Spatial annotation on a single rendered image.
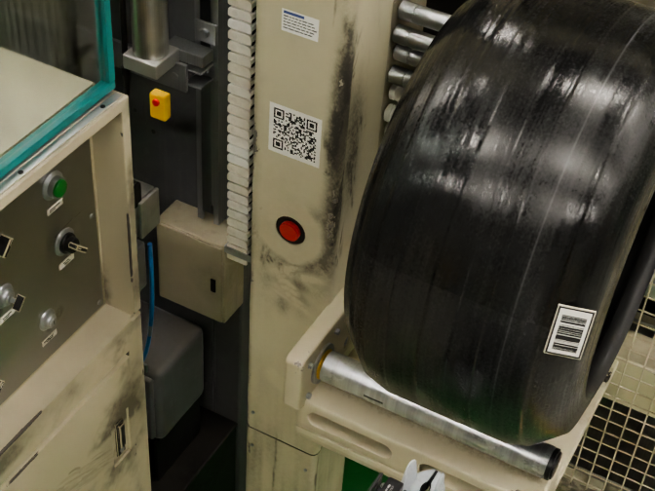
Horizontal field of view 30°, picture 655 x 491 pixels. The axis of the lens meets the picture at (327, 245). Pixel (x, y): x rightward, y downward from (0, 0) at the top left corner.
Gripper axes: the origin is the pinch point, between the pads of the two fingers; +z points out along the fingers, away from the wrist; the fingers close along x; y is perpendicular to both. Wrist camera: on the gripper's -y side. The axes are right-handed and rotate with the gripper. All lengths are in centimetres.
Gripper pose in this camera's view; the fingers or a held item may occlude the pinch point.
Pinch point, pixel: (431, 483)
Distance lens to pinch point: 145.2
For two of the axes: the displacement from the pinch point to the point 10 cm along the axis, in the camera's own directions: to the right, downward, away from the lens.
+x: -8.8, -3.5, 3.3
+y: 1.2, -8.1, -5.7
